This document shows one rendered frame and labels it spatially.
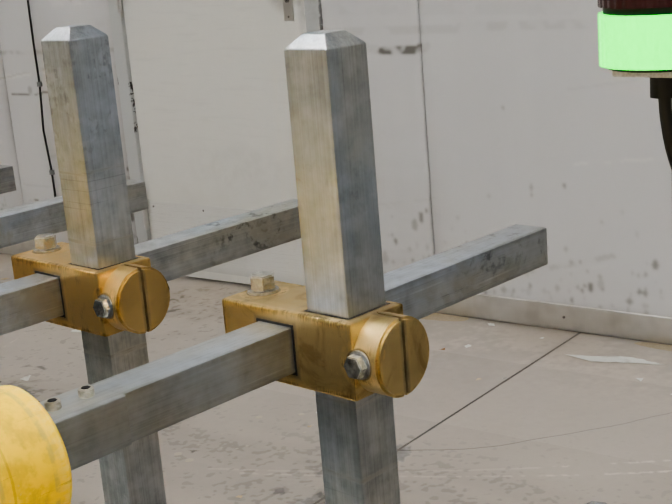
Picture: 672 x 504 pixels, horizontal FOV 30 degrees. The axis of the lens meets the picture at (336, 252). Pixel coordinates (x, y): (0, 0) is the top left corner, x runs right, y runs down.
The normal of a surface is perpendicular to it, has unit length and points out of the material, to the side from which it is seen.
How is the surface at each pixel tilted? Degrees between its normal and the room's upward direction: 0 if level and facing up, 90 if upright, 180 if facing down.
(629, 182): 90
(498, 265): 90
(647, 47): 90
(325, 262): 90
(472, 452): 0
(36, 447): 62
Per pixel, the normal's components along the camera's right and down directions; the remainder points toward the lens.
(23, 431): 0.51, -0.53
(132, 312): 0.73, 0.11
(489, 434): -0.08, -0.97
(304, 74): -0.68, 0.23
